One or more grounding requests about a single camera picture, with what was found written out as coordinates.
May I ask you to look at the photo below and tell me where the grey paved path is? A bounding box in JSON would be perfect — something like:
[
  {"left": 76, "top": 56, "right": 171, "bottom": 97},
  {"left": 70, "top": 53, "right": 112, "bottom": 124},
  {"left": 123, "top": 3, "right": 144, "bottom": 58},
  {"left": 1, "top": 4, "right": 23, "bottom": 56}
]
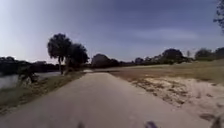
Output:
[{"left": 0, "top": 72, "right": 214, "bottom": 128}]

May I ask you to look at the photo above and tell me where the clump of dark trees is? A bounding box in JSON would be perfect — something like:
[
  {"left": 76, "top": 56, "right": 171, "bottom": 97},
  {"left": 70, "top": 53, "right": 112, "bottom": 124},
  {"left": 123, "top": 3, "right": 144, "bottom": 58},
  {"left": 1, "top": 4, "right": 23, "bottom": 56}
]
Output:
[{"left": 46, "top": 32, "right": 90, "bottom": 76}]

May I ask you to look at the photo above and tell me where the row of distant trees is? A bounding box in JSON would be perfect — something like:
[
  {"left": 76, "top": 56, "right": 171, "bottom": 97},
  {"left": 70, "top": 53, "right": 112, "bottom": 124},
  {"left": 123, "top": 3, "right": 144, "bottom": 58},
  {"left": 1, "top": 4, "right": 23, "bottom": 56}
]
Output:
[{"left": 90, "top": 47, "right": 224, "bottom": 69}]

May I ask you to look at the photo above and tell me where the robot's own part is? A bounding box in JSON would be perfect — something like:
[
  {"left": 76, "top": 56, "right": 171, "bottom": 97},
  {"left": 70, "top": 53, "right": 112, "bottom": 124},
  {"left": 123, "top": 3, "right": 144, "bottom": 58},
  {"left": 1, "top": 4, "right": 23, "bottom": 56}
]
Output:
[{"left": 144, "top": 120, "right": 159, "bottom": 128}]

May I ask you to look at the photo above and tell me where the dry grass and sand field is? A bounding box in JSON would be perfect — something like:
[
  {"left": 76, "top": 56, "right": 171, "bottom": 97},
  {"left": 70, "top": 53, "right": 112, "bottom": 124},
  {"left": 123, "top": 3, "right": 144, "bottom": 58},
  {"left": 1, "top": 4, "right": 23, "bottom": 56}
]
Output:
[{"left": 94, "top": 59, "right": 224, "bottom": 128}]

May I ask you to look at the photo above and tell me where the grass verge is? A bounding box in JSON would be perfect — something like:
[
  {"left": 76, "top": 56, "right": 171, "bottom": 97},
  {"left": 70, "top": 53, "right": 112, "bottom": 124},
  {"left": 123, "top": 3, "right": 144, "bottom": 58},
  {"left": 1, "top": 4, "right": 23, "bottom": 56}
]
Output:
[{"left": 0, "top": 70, "right": 87, "bottom": 116}]

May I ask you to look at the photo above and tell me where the small dark bush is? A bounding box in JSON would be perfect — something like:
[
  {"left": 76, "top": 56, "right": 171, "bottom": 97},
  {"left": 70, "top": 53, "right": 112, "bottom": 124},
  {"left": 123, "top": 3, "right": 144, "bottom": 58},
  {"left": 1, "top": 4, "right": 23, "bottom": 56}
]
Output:
[{"left": 17, "top": 64, "right": 39, "bottom": 86}]

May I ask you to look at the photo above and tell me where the row of trees behind pond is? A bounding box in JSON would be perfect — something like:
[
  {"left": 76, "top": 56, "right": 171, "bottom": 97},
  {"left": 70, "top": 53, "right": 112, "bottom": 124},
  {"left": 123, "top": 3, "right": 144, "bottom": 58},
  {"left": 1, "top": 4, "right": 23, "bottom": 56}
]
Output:
[{"left": 0, "top": 55, "right": 64, "bottom": 76}]

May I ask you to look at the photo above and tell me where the pond water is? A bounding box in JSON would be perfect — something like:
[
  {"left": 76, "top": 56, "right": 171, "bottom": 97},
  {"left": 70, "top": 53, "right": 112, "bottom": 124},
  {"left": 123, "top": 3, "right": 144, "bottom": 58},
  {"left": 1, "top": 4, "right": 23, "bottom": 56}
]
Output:
[{"left": 0, "top": 70, "right": 63, "bottom": 90}]

